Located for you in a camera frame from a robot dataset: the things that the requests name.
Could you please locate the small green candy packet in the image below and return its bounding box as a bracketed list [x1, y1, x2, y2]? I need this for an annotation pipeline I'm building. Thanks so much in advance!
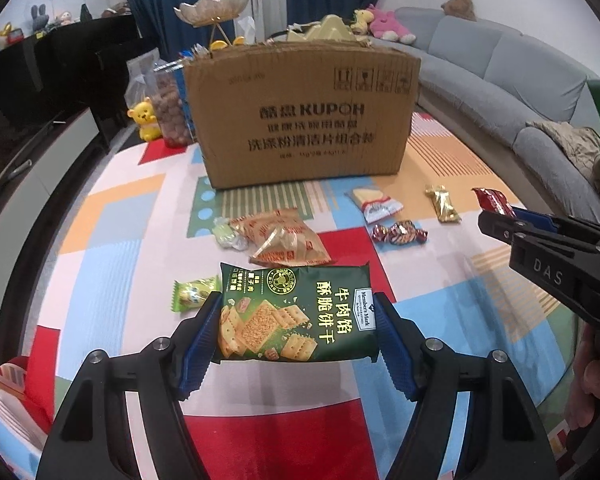
[171, 275, 221, 313]

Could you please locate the clear cheese snack packet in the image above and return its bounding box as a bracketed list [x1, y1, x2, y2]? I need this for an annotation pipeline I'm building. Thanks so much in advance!
[348, 186, 403, 224]

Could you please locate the grey rabbit plush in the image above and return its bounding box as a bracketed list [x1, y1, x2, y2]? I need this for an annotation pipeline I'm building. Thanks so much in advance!
[31, 3, 50, 34]

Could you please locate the person's right hand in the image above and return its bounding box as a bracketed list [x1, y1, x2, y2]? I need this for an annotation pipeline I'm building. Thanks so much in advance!
[565, 324, 600, 431]

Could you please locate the red snack packet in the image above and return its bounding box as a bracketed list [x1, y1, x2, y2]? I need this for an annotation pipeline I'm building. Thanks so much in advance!
[472, 188, 516, 218]

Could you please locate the dark red candy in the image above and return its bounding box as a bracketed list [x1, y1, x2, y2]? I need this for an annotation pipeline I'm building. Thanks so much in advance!
[370, 220, 428, 246]

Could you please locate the yellow bear toy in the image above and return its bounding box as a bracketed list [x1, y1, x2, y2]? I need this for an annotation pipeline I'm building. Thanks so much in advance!
[126, 98, 162, 142]

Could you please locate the yellow plush toy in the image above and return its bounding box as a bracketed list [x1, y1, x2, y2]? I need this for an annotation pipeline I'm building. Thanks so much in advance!
[350, 9, 374, 36]

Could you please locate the colourful play mat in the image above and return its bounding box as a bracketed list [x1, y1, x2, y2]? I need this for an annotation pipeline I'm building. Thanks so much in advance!
[0, 113, 576, 479]

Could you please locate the orange biscuit snack bag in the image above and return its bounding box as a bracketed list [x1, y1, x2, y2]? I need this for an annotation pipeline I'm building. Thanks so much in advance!
[230, 208, 332, 268]

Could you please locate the clear jar of nuts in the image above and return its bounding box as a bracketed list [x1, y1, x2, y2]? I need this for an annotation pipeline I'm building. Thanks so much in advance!
[150, 61, 195, 148]

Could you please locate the grey sectional sofa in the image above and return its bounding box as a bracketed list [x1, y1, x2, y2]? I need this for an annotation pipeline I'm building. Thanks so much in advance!
[368, 8, 600, 222]

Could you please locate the brown teddy bear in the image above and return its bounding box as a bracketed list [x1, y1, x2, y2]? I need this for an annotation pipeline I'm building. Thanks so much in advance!
[441, 0, 477, 22]

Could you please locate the gold snack bar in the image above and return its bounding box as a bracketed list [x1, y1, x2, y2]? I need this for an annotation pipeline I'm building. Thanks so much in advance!
[425, 185, 462, 223]

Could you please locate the tiered white snack bowl stand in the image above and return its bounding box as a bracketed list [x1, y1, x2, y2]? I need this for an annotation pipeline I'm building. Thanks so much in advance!
[173, 0, 249, 51]

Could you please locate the pale green candy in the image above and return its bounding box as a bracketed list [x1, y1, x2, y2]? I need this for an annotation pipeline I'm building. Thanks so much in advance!
[211, 217, 249, 252]

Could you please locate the pink plush toy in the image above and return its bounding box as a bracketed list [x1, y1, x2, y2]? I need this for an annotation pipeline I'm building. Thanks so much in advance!
[367, 4, 416, 46]

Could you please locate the green cracker snack bag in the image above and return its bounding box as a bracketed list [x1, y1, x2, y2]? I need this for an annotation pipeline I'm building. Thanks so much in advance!
[218, 263, 379, 363]

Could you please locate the gold mountain-shaped tray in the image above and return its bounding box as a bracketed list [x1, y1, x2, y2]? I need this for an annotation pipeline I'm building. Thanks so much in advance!
[286, 14, 372, 47]

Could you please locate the brown cardboard box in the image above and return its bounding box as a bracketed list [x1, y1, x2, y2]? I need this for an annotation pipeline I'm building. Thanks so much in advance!
[184, 41, 420, 190]

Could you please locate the beige blanket on sofa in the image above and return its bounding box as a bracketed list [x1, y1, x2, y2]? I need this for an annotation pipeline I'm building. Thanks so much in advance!
[527, 120, 600, 191]

